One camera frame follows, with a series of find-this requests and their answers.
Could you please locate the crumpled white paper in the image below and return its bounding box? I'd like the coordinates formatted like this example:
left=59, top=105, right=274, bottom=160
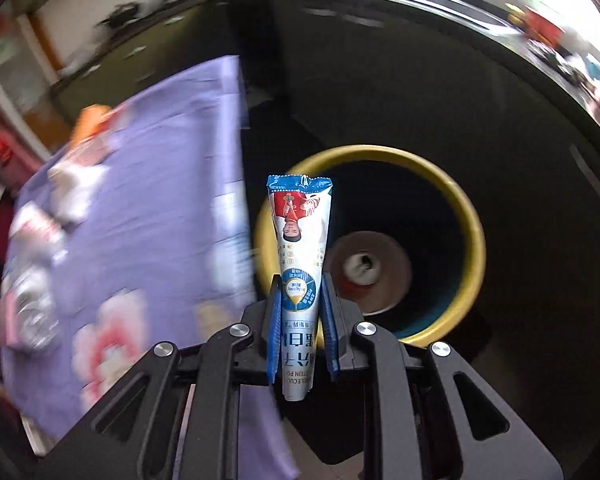
left=47, top=160, right=106, bottom=226

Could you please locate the green cabinet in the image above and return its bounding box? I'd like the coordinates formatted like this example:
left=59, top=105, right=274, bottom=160
left=50, top=0, right=241, bottom=126

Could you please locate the yellow round bin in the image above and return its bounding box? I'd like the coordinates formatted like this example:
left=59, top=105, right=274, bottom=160
left=254, top=145, right=487, bottom=348

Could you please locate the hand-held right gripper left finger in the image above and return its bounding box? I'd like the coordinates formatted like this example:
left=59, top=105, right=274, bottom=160
left=40, top=282, right=285, bottom=480

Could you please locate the white blue toothpaste tube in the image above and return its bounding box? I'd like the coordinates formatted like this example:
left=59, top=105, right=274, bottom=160
left=266, top=174, right=337, bottom=402

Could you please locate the purple floral tablecloth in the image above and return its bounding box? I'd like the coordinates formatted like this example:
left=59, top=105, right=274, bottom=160
left=0, top=55, right=301, bottom=480

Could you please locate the pink white packet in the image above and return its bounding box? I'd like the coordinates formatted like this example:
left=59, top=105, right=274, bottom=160
left=10, top=202, right=68, bottom=261

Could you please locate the red drink can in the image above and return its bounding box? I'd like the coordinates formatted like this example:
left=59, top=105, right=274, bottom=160
left=326, top=231, right=413, bottom=316

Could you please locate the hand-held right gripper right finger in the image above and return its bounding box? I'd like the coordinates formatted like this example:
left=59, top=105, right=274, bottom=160
left=320, top=272, right=566, bottom=480

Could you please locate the orange snack packet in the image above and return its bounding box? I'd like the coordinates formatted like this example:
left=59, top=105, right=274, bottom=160
left=72, top=104, right=113, bottom=143

